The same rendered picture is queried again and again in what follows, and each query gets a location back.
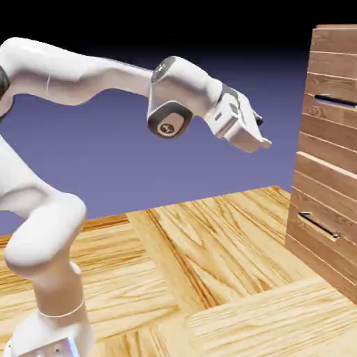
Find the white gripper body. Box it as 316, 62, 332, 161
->
223, 93, 269, 154

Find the wooden plank cabinet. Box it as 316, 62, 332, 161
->
284, 24, 357, 304

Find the wooden drawer front, silver handle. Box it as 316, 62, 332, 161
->
284, 151, 357, 304

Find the dark metal drawer handle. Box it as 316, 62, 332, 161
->
314, 93, 357, 109

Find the wooden drawer front, dark handle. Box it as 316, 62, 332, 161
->
297, 27, 357, 176

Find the silver metal drawer handle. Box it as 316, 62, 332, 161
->
298, 211, 342, 240

